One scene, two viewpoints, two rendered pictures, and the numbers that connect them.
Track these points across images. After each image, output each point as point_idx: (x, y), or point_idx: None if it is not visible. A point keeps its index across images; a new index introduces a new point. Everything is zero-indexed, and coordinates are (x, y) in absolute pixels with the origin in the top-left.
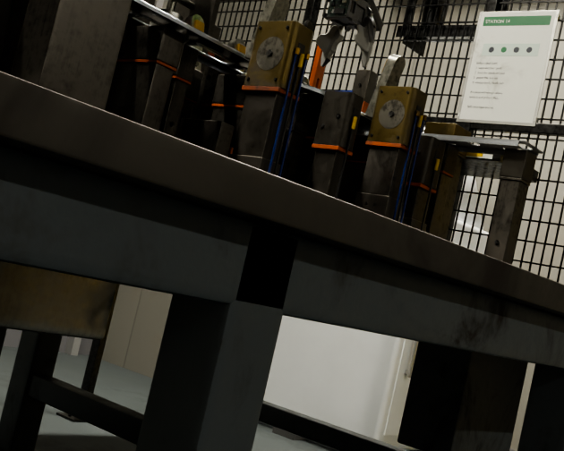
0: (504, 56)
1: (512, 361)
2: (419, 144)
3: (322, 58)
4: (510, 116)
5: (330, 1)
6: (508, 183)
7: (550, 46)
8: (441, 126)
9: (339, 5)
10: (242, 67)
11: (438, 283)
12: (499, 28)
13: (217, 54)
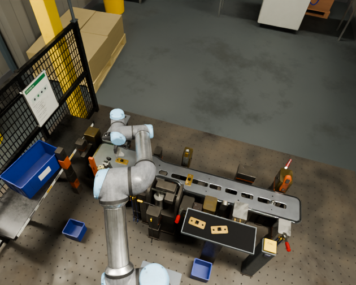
0: (39, 97)
1: None
2: None
3: (117, 157)
4: (52, 109)
5: (127, 144)
6: (126, 125)
7: (49, 81)
8: (97, 133)
9: (129, 142)
10: (168, 172)
11: None
12: (31, 90)
13: (179, 175)
